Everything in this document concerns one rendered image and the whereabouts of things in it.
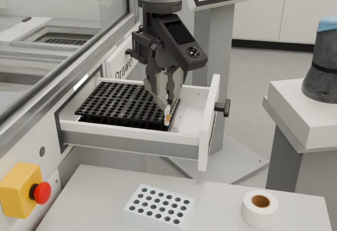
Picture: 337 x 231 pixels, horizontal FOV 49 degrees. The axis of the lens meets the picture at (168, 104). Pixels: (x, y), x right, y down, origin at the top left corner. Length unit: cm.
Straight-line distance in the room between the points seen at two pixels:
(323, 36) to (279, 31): 282
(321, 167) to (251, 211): 49
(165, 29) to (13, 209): 41
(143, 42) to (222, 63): 127
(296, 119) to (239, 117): 161
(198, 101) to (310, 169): 41
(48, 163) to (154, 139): 24
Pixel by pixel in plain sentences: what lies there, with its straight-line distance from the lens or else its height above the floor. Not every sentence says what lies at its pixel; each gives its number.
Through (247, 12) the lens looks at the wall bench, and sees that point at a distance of 383.
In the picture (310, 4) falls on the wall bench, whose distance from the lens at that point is 385.
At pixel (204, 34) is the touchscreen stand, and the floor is 77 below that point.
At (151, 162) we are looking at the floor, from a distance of 219.
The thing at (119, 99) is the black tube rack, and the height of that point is 90.
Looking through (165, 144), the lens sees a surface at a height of 87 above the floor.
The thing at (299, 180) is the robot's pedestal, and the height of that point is 59.
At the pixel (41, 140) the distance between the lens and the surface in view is 81.
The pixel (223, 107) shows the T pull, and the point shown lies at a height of 91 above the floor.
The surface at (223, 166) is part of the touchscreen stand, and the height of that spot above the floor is 4.
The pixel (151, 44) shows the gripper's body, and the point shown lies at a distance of 67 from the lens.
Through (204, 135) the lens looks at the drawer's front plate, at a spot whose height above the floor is 92.
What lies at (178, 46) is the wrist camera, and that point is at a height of 112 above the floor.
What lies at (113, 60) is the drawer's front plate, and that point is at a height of 92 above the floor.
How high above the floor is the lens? 133
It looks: 29 degrees down
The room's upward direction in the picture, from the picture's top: straight up
